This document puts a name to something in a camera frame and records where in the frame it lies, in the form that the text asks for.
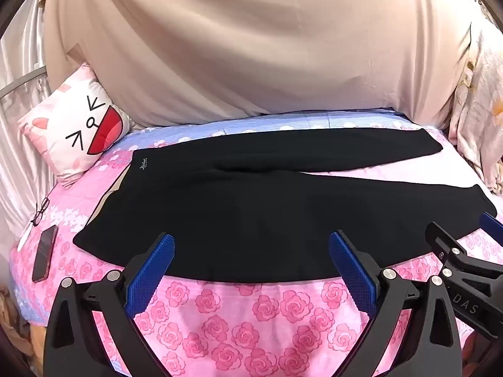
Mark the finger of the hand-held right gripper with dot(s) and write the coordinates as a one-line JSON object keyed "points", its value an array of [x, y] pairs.
{"points": [[492, 224], [446, 239]]}

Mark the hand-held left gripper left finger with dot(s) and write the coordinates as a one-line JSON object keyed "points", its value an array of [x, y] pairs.
{"points": [[151, 271]]}

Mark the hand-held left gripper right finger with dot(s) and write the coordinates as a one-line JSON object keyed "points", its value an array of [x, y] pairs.
{"points": [[351, 271]]}

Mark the black pants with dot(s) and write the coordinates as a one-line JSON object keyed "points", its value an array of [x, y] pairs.
{"points": [[235, 212]]}

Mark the black smartphone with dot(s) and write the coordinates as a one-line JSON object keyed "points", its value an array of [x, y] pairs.
{"points": [[44, 253]]}

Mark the pink rose print bedsheet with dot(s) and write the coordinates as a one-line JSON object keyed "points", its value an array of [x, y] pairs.
{"points": [[255, 322]]}

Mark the floral cream cloth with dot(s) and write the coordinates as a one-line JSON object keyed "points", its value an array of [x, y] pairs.
{"points": [[479, 106]]}

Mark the black eyeglasses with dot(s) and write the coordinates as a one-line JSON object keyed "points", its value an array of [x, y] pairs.
{"points": [[43, 205]]}

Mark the brown cloth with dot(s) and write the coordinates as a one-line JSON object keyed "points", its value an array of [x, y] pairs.
{"points": [[15, 314]]}

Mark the cat face pillow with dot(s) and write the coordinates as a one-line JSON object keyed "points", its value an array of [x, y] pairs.
{"points": [[70, 125]]}

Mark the white satin curtain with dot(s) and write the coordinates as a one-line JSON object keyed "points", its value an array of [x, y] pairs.
{"points": [[19, 66]]}

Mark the beige cloth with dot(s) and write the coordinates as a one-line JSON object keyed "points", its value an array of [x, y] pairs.
{"points": [[255, 47]]}

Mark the metal rail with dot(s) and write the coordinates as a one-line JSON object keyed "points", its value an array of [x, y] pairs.
{"points": [[23, 79]]}

